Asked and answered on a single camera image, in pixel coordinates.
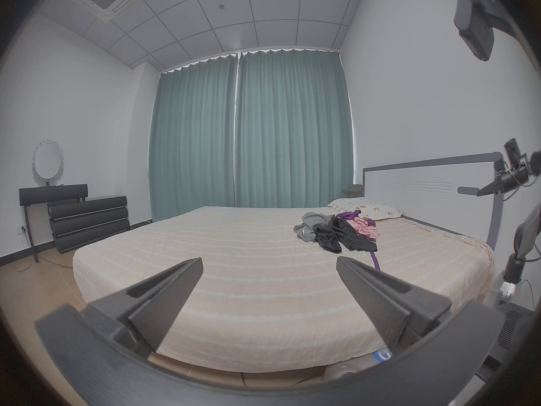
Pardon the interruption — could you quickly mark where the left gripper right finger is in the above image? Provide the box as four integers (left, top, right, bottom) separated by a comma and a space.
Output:
336, 256, 453, 351

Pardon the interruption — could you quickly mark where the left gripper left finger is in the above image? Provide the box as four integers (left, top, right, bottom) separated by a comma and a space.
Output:
86, 257, 204, 357

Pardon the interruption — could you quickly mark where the black T-shirt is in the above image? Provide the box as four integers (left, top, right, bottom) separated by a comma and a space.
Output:
313, 216, 378, 253

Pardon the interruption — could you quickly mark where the bed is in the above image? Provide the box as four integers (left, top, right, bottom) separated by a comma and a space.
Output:
73, 151, 505, 373

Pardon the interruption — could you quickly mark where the pink garment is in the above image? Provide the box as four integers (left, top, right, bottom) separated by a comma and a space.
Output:
347, 218, 377, 241

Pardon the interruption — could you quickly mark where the purple garment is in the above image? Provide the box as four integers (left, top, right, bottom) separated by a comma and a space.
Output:
337, 211, 383, 272

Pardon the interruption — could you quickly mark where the white printed pillow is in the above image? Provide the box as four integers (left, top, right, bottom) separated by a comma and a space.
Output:
327, 198, 405, 221

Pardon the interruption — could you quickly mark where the grey garment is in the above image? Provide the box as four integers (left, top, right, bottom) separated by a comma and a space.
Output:
294, 211, 336, 243

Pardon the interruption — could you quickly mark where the black chest of drawers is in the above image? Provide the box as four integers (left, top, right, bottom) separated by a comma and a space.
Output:
46, 195, 130, 253

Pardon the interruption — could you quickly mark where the black dressing table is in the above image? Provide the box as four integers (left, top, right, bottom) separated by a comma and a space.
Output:
19, 184, 88, 264

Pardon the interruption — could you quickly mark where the blue-green curtain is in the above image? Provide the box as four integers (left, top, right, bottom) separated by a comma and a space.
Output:
148, 51, 240, 223
234, 48, 360, 209

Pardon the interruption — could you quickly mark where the round white-framed mirror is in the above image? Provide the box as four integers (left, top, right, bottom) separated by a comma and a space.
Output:
33, 140, 65, 187

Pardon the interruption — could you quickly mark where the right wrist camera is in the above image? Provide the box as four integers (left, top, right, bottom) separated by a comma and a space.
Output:
504, 138, 529, 169

